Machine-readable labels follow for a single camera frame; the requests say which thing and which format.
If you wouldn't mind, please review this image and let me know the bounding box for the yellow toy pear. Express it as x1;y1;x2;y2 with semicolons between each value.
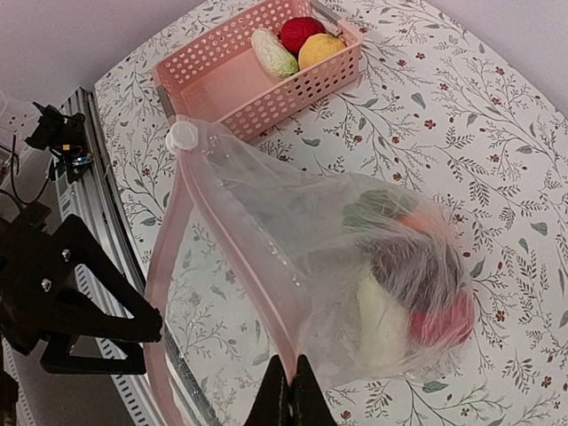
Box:
298;34;346;70

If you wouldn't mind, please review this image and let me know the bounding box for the pink perforated plastic basket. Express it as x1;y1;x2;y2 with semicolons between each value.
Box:
154;1;363;141

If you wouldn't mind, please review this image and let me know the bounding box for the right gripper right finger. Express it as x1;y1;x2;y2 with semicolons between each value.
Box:
290;355;337;426

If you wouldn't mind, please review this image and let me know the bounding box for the orange toy tangerine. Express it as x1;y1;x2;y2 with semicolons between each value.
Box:
398;212;439;236

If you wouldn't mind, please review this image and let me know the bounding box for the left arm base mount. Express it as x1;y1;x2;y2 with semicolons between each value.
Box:
25;102;93;184

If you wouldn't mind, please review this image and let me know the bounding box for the red knitted toy fruit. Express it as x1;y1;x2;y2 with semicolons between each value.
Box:
280;17;327;56

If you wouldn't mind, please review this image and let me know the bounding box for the red toy apple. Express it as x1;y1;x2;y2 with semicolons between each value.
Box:
408;292;475;348

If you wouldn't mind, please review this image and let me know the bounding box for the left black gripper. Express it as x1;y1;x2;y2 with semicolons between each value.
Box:
0;212;163;376

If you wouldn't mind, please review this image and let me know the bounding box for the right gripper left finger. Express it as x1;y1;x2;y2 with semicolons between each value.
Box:
248;356;289;426

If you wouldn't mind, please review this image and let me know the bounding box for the clear zip top bag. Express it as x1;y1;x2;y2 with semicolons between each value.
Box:
146;117;473;425

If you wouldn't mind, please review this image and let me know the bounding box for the white toy cabbage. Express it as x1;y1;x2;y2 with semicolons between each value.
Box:
250;28;299;80

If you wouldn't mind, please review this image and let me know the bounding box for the floral patterned table mat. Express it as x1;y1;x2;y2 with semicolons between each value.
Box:
95;1;567;425

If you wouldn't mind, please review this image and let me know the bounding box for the dark maroon toy beet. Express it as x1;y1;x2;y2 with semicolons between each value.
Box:
368;237;463;313

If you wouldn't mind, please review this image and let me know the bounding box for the white toy radish with leaves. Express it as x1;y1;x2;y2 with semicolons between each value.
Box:
343;189;415;375

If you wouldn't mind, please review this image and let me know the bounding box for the front aluminium rail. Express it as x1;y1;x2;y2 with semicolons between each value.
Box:
1;89;217;425

